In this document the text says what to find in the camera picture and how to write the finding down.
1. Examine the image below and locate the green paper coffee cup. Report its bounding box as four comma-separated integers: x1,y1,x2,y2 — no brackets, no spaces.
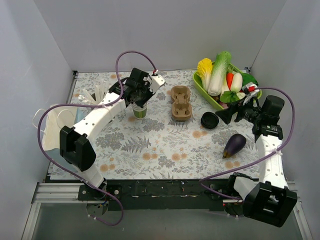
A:
131,102,148,114

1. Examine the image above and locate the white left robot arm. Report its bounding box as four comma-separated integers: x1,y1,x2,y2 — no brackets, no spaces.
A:
59,68,166,200

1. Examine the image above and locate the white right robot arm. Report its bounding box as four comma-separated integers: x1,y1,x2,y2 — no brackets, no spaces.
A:
216,95,298,228

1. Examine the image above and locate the red toy onion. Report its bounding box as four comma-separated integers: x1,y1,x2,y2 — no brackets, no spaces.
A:
213,96,228,109

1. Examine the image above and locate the stack of black lids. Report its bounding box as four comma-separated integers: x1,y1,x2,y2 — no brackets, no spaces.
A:
200,111,219,129

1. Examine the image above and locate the green toy leafy vegetable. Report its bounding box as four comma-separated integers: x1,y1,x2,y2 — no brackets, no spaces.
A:
219,73,259,104

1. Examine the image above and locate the stack of paper cups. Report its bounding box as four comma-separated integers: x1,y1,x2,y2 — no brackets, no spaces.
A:
133,113,147,119

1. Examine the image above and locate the white toy radish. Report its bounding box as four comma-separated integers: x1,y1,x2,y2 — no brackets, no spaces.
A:
230,72,243,93

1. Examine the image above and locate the purple toy eggplant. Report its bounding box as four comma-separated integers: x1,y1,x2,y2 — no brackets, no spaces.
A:
222,133,247,159

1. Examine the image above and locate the green toy napa cabbage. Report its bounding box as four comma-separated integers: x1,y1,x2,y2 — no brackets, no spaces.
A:
207,51,232,97

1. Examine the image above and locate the orange toy carrot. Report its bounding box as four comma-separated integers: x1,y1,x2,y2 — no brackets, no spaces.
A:
226,72,234,89

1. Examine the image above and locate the brown pulp cup carrier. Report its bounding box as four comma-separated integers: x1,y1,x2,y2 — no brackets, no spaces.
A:
170,85,193,121

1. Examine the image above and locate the green plastic basket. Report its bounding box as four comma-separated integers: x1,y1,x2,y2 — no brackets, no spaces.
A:
193,63,253,110

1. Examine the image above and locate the grey straw holder cup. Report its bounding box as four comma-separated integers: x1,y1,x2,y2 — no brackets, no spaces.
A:
90,93,100,105

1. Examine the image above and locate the floral patterned table mat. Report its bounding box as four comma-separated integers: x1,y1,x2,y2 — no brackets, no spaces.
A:
48,69,263,180

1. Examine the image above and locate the yellow toy cabbage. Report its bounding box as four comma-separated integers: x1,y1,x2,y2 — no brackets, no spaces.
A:
197,58,213,91

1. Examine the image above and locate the white paper carry bag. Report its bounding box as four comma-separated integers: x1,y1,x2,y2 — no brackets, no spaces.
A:
40,106,83,163

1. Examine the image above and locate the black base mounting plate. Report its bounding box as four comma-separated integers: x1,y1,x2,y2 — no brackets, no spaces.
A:
77,178,246,211

